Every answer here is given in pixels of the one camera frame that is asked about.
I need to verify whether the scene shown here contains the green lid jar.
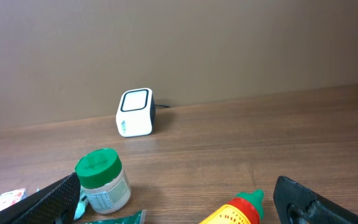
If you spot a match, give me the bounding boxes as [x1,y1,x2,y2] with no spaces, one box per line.
[75,148,132,215]

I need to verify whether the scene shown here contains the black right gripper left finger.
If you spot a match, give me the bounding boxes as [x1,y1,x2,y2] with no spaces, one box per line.
[0,172,80,224]

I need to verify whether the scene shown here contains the small red white box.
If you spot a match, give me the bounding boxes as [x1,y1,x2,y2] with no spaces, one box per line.
[0,188,27,211]

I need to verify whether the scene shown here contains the green 3M gloves packet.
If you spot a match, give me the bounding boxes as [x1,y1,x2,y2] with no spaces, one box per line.
[80,210,147,224]

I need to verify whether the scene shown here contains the white barcode scanner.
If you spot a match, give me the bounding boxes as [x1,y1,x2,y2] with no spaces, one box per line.
[116,88,156,138]

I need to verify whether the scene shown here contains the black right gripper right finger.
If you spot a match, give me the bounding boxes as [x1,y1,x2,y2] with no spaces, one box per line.
[273,175,358,224]

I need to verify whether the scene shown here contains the red yellow sauce bottle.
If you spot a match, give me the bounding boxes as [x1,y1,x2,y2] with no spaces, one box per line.
[200,189,264,224]

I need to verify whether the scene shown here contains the light teal wipes packet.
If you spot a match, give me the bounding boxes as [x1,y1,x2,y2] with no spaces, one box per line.
[74,189,89,221]

